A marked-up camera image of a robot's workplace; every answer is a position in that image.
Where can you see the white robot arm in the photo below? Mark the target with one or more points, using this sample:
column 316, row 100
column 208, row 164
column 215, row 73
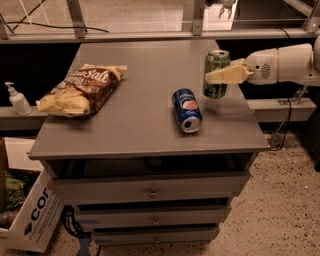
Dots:
column 299, row 64

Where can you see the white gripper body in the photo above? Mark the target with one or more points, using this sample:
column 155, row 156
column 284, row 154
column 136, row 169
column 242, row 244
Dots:
column 262, row 67

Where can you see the drawer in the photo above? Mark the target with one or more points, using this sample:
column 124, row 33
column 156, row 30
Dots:
column 126, row 189
column 128, row 237
column 143, row 217

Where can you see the green soda can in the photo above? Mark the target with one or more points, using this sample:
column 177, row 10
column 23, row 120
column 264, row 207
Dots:
column 215, row 59

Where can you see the top drawer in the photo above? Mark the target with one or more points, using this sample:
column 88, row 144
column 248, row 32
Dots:
column 126, row 189

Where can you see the middle drawer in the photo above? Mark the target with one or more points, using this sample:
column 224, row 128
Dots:
column 143, row 217

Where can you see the bottom drawer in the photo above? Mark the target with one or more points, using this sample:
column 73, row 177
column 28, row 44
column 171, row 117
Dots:
column 128, row 237

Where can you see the white cardboard box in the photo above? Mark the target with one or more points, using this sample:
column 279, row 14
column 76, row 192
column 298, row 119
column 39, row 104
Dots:
column 33, row 227

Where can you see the brown yellow chip bag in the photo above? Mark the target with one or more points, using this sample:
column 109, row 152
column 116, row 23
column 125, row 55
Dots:
column 82, row 92

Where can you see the blue pepsi can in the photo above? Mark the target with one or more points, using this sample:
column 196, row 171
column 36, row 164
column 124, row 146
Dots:
column 187, row 111

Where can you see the grey drawer cabinet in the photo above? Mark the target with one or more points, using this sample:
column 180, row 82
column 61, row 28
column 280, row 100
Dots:
column 136, row 132

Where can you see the white pump bottle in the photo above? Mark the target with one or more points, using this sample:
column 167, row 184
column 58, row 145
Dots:
column 18, row 100

